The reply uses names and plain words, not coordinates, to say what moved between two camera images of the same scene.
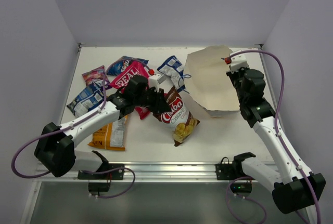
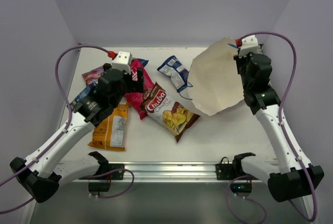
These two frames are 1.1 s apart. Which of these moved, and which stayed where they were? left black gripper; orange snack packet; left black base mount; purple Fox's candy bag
Moved: left black gripper
Stayed: left black base mount; orange snack packet; purple Fox's candy bag
